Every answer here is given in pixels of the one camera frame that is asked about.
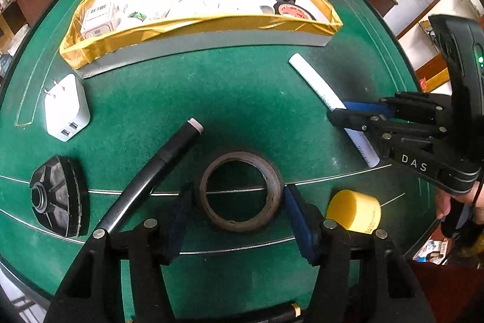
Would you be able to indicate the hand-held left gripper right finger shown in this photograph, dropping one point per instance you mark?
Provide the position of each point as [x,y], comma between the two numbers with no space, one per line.
[302,224]

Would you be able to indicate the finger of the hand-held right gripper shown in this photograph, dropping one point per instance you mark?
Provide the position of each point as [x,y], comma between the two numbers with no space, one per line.
[348,118]
[366,107]

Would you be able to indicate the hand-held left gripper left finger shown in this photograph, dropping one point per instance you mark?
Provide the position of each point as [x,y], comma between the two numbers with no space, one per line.
[177,221]

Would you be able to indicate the white marker pen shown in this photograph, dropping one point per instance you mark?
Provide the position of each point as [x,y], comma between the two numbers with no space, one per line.
[321,84]

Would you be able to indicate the black electrical tape roll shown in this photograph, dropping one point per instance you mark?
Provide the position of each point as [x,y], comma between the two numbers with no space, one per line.
[242,190]

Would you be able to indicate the gold lined storage box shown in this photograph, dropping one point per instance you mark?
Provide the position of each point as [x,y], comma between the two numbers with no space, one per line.
[113,43]

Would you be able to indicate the white box with barcode label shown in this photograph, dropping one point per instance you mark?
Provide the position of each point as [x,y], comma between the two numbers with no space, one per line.
[97,20]

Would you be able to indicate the person's right hand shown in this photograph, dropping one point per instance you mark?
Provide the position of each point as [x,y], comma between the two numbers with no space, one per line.
[443,202]

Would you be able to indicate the yellow cylindrical cap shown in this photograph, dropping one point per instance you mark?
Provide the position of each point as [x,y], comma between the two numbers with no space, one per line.
[355,211]

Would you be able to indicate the black art marker white end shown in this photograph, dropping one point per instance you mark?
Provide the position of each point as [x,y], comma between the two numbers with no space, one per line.
[158,164]

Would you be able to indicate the black art marker yellow end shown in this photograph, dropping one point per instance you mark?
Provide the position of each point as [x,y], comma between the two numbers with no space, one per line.
[287,312]

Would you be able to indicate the red label tape roll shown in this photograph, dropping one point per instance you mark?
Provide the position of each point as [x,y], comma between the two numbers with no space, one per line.
[295,11]

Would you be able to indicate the black triangular filter cartridge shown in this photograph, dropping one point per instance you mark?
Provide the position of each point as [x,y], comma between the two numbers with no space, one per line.
[56,196]

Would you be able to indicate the colourful package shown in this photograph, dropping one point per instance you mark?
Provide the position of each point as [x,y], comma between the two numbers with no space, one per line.
[433,251]

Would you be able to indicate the white dual port charger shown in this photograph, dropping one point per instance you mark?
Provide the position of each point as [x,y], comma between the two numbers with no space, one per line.
[66,107]

